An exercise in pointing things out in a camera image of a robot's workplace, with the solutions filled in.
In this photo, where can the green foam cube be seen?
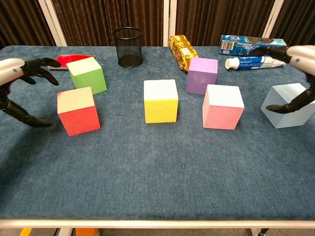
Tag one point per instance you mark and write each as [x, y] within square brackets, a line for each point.
[88, 78]

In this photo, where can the blue table cloth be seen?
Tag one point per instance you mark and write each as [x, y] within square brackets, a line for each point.
[157, 172]

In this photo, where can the dark pleated partition panel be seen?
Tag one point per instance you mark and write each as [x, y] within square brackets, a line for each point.
[98, 19]
[209, 17]
[300, 17]
[19, 19]

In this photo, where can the light blue foam cube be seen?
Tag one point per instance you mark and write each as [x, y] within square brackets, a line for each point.
[280, 94]

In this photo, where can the yellow floor tape strip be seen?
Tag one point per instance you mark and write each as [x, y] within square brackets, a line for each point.
[25, 232]

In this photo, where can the purple foam cube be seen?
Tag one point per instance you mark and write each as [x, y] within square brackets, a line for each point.
[200, 78]

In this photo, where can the red foam cube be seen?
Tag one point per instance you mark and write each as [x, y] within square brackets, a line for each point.
[78, 118]

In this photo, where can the yellow foam cube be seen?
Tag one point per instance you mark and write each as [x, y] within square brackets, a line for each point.
[161, 108]

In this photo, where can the gold foil snack packet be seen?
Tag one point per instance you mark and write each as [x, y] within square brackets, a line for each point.
[183, 52]

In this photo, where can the white table frame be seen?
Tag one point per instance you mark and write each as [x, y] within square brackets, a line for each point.
[157, 224]

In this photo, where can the pink foam cube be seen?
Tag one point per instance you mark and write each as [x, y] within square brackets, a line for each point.
[220, 115]

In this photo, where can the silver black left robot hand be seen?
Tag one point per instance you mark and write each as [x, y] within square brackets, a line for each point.
[12, 70]

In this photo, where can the blue cookie box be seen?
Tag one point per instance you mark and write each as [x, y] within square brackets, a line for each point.
[246, 45]

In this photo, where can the red ink pad case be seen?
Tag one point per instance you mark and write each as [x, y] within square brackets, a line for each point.
[66, 59]

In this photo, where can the white blue toothpaste tube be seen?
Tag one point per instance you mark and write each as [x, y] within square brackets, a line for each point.
[253, 62]

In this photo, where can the small orange floor object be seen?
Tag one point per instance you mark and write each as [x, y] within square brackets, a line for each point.
[86, 232]

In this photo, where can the black mesh pen holder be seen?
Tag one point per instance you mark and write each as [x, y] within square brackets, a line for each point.
[129, 49]

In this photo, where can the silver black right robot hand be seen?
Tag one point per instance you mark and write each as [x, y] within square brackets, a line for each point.
[301, 57]

